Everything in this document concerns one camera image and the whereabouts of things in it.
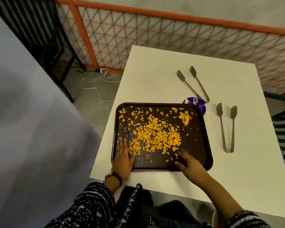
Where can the dark brown plastic tray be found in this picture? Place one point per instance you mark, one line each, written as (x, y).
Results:
(197, 140)

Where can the person's right hand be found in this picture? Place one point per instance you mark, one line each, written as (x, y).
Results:
(192, 168)

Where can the round purple sticker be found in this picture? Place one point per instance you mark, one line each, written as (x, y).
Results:
(196, 102)

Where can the short metal tongs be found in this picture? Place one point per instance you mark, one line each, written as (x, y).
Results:
(232, 130)

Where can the person's left forearm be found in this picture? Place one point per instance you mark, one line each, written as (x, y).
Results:
(90, 206)

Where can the person's left hand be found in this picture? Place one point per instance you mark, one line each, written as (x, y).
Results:
(122, 161)

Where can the pile of yellow crumbs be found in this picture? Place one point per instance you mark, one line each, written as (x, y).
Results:
(154, 132)

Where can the person's right forearm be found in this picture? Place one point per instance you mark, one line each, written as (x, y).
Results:
(221, 197)

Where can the black slatted chair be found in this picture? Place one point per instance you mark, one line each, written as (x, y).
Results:
(38, 26)

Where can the long metal tongs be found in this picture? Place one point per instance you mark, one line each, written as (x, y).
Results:
(187, 83)

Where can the orange mesh fence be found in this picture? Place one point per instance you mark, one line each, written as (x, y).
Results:
(156, 14)

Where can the person's legs in dark jeans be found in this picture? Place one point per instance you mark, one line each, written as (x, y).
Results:
(166, 216)

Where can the white power plug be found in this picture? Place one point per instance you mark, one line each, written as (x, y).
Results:
(102, 70)

